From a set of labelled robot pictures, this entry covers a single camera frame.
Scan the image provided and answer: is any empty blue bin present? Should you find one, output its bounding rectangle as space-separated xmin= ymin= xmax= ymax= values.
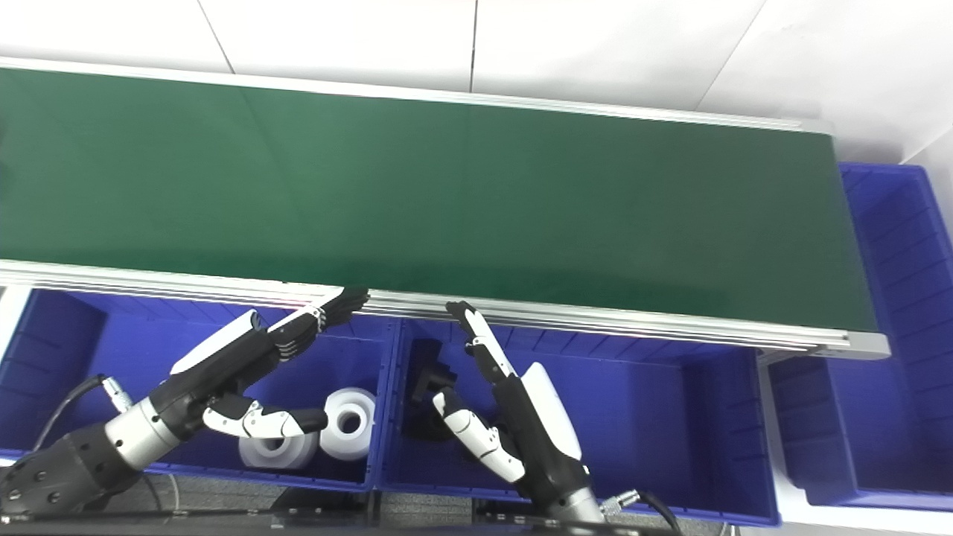
xmin=767 ymin=162 xmax=953 ymax=514

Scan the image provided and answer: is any black machined part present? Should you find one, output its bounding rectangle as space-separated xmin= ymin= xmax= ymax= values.
xmin=409 ymin=339 xmax=459 ymax=406

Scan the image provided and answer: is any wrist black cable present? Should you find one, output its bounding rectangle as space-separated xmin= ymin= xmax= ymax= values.
xmin=30 ymin=374 xmax=136 ymax=453
xmin=599 ymin=489 xmax=683 ymax=536

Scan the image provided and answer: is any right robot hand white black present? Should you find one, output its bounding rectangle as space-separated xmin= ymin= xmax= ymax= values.
xmin=432 ymin=300 xmax=596 ymax=513

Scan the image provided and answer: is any blue bin with black parts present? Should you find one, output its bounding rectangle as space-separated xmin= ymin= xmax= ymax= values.
xmin=376 ymin=316 xmax=781 ymax=528

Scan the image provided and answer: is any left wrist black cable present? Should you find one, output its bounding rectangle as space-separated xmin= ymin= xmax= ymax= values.
xmin=30 ymin=374 xmax=136 ymax=453

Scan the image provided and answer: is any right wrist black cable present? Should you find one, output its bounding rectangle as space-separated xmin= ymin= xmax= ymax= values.
xmin=599 ymin=489 xmax=683 ymax=536

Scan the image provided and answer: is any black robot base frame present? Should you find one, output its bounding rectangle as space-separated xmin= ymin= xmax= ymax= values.
xmin=0 ymin=488 xmax=671 ymax=536

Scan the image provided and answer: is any white cylindrical part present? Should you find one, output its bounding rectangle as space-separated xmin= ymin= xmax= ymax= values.
xmin=238 ymin=430 xmax=321 ymax=471
xmin=320 ymin=387 xmax=377 ymax=462

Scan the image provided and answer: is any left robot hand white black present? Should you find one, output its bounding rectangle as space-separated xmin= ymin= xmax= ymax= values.
xmin=149 ymin=287 xmax=371 ymax=441

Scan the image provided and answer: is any green conveyor belt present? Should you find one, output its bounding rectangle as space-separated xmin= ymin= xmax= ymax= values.
xmin=0 ymin=56 xmax=891 ymax=363
xmin=0 ymin=67 xmax=879 ymax=334

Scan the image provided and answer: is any blue bin with white parts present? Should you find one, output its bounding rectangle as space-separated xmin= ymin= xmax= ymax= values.
xmin=0 ymin=289 xmax=401 ymax=494

